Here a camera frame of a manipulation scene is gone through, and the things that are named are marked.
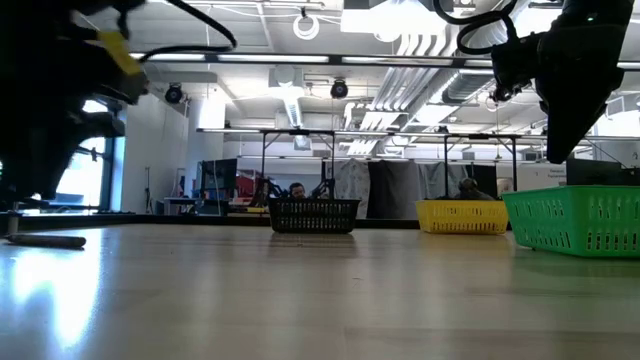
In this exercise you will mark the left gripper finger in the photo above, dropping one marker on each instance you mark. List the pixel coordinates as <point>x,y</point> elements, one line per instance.
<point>65,150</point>
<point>15,160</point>

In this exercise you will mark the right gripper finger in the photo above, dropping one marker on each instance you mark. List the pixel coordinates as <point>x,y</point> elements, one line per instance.
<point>570,130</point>

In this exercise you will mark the large window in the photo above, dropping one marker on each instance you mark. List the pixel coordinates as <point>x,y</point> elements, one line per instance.
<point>85,180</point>

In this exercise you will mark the black computer monitor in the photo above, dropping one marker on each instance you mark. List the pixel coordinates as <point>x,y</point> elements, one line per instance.
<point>595,172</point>
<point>220,175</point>

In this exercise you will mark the green plastic basket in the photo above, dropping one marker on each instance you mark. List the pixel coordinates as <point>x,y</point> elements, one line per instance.
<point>575,191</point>

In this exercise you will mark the yellow tag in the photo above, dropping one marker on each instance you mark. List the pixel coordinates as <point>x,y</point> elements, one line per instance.
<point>120,52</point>

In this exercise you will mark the black ceiling spotlight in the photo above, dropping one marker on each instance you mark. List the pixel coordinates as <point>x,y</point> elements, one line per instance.
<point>501,94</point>
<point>339,89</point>
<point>173,94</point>

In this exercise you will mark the grey crayon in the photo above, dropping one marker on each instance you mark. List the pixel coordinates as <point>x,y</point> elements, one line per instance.
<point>45,241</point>

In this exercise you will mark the person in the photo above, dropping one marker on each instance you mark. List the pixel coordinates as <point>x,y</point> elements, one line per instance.
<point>297,190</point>
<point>470,189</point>

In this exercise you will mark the yellow plastic basket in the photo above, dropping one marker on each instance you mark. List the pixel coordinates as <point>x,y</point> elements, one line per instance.
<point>460,217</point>

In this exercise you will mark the dark hanging curtain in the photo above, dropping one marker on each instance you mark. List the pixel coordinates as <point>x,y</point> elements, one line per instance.
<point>395,190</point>

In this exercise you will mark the long ceiling light bar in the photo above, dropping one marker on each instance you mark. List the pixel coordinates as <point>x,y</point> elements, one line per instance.
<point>270,58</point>

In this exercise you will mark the white hanging cloth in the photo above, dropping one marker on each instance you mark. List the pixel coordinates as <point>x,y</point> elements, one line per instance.
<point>352,177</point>

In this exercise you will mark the black plastic basket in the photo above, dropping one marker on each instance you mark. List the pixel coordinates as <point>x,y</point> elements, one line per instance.
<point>315,216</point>

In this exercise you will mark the white cylindrical post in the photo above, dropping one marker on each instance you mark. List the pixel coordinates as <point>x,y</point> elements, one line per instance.
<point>13,222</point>

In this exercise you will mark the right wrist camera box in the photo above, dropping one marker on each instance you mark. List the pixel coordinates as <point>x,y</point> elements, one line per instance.
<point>515,62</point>

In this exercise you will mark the black metal table frame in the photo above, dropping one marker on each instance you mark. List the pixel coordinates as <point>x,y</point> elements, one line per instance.
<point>200,218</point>

